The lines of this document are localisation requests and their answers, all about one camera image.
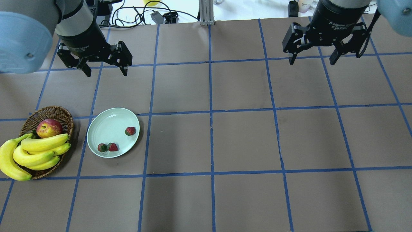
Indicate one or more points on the aluminium frame post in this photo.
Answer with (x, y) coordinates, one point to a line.
(206, 12)

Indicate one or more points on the red apple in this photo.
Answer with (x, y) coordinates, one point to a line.
(49, 128)

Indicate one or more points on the brown wicker basket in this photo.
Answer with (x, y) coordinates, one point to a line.
(62, 116)

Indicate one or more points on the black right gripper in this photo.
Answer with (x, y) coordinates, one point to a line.
(334, 19)

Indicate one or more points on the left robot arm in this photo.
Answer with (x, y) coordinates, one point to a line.
(27, 28)

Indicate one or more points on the light green round plate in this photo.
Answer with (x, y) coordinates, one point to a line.
(109, 127)

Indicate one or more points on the red strawberry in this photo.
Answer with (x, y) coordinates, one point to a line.
(112, 147)
(129, 131)
(102, 147)

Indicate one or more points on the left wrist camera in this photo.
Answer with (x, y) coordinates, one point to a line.
(101, 7)

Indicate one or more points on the yellow banana bunch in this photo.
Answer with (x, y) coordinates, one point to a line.
(12, 154)

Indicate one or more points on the paper cup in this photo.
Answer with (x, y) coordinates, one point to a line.
(304, 5)

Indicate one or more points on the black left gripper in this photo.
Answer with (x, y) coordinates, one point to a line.
(84, 39)

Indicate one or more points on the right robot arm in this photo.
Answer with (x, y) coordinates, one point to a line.
(397, 13)

